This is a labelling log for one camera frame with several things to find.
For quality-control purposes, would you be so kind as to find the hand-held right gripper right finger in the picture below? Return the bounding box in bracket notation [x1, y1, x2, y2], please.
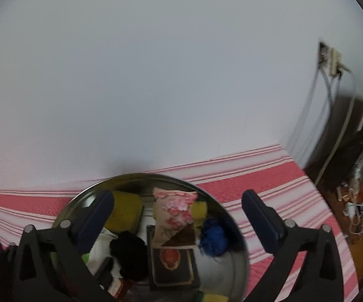
[242, 190, 347, 302]

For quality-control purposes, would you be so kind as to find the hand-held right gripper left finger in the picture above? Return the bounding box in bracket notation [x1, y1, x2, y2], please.
[14, 190, 115, 302]

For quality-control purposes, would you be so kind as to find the yellow green scouring sponge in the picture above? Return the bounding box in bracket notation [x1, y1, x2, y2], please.
[104, 191, 143, 232]
[194, 291, 229, 302]
[189, 201, 209, 227]

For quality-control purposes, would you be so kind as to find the black cloth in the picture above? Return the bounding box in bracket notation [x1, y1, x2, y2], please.
[109, 230, 149, 282]

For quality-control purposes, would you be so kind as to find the blue yarn ball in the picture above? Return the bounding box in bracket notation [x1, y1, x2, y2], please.
[199, 218, 227, 257]

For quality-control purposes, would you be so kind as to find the round printed metal tin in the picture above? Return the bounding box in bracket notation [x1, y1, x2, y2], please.
[51, 173, 249, 302]

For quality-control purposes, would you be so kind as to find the pink floral packet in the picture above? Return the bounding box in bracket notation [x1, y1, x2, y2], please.
[152, 187, 198, 247]

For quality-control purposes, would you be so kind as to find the black gold-trimmed box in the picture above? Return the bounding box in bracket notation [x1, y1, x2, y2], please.
[146, 225, 201, 291]

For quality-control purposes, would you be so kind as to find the red striped tablecloth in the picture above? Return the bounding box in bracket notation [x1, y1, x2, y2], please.
[0, 144, 358, 302]

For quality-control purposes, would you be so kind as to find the dark cabinet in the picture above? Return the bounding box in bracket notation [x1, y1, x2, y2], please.
[304, 69, 363, 192]

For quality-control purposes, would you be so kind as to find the white cable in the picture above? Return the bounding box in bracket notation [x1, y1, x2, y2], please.
[314, 69, 357, 186]

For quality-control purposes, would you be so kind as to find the white wall socket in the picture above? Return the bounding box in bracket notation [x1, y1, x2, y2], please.
[318, 41, 342, 77]

